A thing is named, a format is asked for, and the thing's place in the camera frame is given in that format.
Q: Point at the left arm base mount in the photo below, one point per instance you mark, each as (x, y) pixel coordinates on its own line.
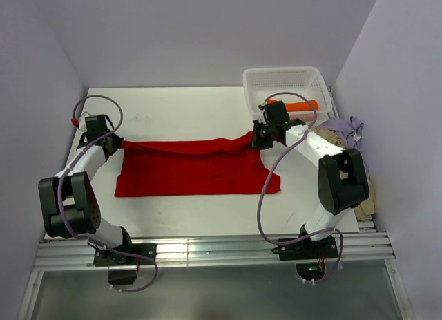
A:
(123, 269)

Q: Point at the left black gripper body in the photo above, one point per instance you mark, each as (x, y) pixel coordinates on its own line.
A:
(116, 142)

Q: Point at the beige t-shirt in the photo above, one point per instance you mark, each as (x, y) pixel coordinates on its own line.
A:
(368, 206)

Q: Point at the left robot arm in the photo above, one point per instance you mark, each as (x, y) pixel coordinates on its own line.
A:
(68, 203)

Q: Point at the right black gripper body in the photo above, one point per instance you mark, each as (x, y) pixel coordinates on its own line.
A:
(263, 138)

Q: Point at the red t-shirt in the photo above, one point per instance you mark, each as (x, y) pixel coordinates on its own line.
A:
(186, 168)

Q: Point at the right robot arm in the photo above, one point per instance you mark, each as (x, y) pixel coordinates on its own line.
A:
(342, 181)

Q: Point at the purple t-shirt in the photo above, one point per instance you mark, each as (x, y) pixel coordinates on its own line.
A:
(346, 134)

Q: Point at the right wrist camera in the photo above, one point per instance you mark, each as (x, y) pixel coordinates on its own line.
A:
(262, 108)

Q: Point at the aluminium rail frame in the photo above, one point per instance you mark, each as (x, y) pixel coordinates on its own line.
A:
(368, 244)

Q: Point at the white plastic basket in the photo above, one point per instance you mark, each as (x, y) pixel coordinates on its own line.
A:
(307, 81)

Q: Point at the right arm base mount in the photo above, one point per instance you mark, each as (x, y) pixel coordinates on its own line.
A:
(314, 260)

